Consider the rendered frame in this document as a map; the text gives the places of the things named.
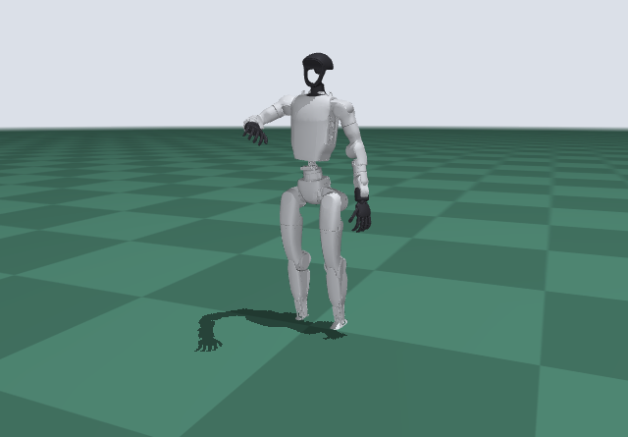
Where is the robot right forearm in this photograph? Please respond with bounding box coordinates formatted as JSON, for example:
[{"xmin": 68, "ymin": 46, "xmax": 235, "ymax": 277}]
[{"xmin": 243, "ymin": 115, "xmax": 259, "ymax": 135}]

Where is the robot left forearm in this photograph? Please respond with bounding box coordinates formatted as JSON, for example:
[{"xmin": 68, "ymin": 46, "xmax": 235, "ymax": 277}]
[{"xmin": 351, "ymin": 142, "xmax": 369, "ymax": 197}]

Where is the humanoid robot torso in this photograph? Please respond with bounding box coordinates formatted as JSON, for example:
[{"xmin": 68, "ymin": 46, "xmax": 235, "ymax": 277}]
[{"xmin": 290, "ymin": 90, "xmax": 340, "ymax": 204}]

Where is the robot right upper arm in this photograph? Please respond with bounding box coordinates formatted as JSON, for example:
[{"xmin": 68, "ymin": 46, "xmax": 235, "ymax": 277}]
[{"xmin": 256, "ymin": 95, "xmax": 295, "ymax": 130}]

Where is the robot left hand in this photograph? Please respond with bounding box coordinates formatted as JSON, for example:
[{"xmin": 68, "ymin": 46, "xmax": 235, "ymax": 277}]
[{"xmin": 348, "ymin": 188, "xmax": 371, "ymax": 233}]

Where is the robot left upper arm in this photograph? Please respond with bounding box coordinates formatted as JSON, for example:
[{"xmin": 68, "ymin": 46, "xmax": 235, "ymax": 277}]
[{"xmin": 331, "ymin": 99, "xmax": 365, "ymax": 159}]

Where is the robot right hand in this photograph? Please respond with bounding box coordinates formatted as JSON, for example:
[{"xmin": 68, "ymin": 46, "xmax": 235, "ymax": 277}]
[{"xmin": 243, "ymin": 122, "xmax": 268, "ymax": 145}]

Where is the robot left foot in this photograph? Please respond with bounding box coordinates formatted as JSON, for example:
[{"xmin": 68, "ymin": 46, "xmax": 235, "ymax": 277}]
[{"xmin": 330, "ymin": 319, "xmax": 347, "ymax": 330}]

